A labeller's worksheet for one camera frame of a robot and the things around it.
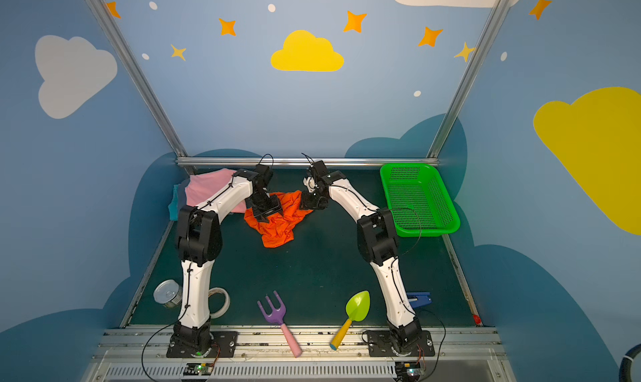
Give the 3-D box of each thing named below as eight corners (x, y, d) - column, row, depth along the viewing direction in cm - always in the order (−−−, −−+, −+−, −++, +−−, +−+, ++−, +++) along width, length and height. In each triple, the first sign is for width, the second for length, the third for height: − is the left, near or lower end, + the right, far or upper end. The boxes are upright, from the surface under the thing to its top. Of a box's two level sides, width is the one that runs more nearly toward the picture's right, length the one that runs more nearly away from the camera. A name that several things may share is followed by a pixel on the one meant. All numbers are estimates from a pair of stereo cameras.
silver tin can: (160, 308, 83) (149, 302, 78) (169, 286, 88) (159, 279, 82) (183, 308, 83) (174, 302, 78) (191, 287, 88) (182, 279, 82)
